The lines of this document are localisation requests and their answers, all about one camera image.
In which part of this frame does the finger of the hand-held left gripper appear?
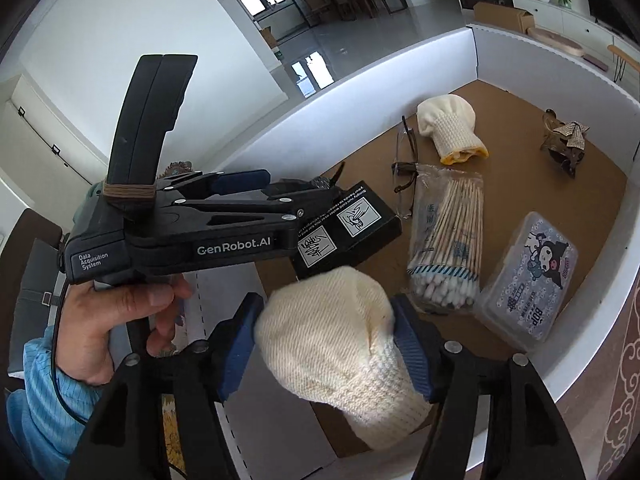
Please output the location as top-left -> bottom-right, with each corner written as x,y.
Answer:
157,170 -> 273,196
165,179 -> 342,232

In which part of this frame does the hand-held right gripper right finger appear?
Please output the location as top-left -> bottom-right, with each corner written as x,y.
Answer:
390,294 -> 586,480

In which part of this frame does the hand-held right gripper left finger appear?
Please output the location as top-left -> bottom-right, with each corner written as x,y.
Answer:
67,292 -> 266,480

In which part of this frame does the cream knit glove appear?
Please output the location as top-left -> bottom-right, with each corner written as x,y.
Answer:
253,266 -> 433,451
416,95 -> 488,166

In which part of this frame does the black printed box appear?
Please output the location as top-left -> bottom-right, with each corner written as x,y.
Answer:
292,180 -> 403,281

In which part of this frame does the bag of cotton swabs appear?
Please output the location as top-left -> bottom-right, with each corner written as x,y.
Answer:
406,162 -> 485,316

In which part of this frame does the clear cartoon plastic box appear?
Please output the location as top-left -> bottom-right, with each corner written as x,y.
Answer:
472,211 -> 580,353

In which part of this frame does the white cardboard container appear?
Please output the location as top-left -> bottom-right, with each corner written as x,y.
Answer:
185,22 -> 640,480

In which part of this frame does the bow hair clip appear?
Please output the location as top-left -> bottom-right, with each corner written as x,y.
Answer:
540,107 -> 591,178

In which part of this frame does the person's left forearm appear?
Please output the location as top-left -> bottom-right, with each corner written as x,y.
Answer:
5,325 -> 116,480

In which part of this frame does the person's left hand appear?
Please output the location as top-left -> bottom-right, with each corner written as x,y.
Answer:
55,277 -> 193,386

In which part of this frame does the grey padded chair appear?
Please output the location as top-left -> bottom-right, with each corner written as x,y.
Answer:
0,208 -> 66,378

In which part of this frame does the brown cardboard box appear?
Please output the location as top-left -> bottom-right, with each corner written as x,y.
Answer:
472,1 -> 535,36

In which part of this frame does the round wooden low table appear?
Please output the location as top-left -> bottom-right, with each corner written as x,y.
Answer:
527,27 -> 586,58

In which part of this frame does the orange stool with metal legs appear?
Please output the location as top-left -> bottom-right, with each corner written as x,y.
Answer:
607,44 -> 640,83

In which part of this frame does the white television cabinet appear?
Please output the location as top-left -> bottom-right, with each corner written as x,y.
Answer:
510,0 -> 640,76

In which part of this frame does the black television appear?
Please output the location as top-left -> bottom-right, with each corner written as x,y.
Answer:
584,0 -> 638,31

